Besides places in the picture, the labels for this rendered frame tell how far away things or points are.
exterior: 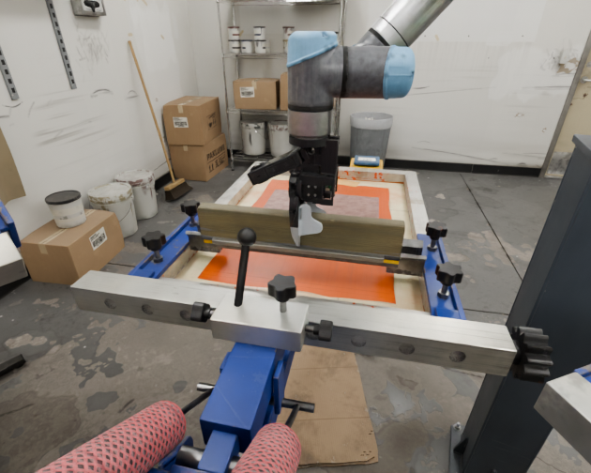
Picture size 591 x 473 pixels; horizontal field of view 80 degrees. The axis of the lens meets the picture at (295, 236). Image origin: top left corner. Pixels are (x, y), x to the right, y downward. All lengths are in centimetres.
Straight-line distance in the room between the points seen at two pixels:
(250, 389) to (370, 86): 46
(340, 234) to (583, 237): 56
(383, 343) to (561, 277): 60
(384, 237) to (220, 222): 32
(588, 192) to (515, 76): 365
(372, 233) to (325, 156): 17
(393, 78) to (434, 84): 380
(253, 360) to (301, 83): 41
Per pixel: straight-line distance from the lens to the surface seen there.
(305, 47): 58
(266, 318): 48
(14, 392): 216
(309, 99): 58
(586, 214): 98
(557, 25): 462
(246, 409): 44
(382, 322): 54
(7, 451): 196
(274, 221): 69
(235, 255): 84
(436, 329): 56
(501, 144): 468
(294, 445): 39
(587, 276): 106
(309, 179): 62
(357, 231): 67
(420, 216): 99
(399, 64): 60
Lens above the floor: 140
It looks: 30 degrees down
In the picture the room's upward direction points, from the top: straight up
